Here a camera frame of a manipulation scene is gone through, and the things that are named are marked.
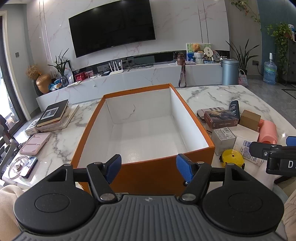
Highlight white marble tv console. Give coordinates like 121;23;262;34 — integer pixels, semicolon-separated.
36;62;230;121

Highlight dark blue bottle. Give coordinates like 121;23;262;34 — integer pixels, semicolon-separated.
229;100;241;116

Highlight black cables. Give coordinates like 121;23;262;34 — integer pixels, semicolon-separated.
126;63;155;70

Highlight green and blue painting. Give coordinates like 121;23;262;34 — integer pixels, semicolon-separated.
186;43;212;63

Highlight beige cloth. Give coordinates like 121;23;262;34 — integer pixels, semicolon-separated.
0;184;27;241
273;179;296;241

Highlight white flat device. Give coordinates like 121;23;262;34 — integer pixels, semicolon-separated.
25;118;41;136

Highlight white labelled package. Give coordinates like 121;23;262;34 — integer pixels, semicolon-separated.
232;136;267;167

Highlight dark sliding door frame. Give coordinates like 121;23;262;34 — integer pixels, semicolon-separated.
0;14;27;121

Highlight white router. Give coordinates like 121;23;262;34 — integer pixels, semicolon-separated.
109;60;127;76

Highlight black hardcover book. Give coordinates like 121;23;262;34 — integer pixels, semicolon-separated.
36;99;69;127

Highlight pink spouted container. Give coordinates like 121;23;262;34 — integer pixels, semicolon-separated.
257;119;278;144

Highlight pink compartment case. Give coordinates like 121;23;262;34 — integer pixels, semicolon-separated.
19;132;51;155

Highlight grey trash can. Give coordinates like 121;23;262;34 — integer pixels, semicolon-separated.
222;58;240;86

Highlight white cream tube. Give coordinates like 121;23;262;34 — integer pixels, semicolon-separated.
254;162;276;189

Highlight grey labelled box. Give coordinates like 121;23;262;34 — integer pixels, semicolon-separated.
211;127;237;156

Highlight blue water jug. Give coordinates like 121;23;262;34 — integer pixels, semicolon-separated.
263;52;278;85

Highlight woven checked bag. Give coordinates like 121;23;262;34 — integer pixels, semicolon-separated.
238;69;248;87

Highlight brown cardboard box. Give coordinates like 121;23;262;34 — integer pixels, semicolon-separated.
239;110;262;132

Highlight green plant in glass vase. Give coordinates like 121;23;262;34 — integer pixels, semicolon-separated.
47;48;70;87

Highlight brown bottle strap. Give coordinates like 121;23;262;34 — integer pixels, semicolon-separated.
178;64;187;88

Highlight black television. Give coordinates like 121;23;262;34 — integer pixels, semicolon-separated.
68;0;156;58

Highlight yellow tape measure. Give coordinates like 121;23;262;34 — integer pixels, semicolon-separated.
219;149;245;169

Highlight trailing vine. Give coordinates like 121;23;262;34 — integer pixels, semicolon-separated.
231;0;262;24

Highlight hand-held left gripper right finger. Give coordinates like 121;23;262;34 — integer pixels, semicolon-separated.
176;154;253;204

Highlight snake plant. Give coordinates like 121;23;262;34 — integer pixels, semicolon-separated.
225;39;260;75

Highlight golden vase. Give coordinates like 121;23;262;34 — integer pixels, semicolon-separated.
35;74;53;94

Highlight black chair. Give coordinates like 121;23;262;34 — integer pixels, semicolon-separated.
0;114;23;177

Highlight white box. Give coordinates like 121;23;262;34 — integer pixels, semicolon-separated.
231;125;260;140

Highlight dried flower bunch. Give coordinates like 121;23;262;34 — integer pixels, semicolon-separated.
25;65;42;80

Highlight blue snack packets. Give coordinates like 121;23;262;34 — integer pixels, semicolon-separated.
48;78;63;91

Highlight stack of pale books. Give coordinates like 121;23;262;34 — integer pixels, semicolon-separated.
36;104;79;134

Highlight black phone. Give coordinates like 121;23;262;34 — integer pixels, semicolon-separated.
20;157;38;179

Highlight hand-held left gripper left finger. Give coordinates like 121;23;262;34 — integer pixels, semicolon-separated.
45;154;122;204

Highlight dark cabinet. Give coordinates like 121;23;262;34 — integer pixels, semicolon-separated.
285;38;296;87

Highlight orange cardboard box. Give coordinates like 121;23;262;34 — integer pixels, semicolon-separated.
70;83;215;197

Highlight hanging ivy plant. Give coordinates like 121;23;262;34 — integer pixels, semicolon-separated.
265;23;294;75

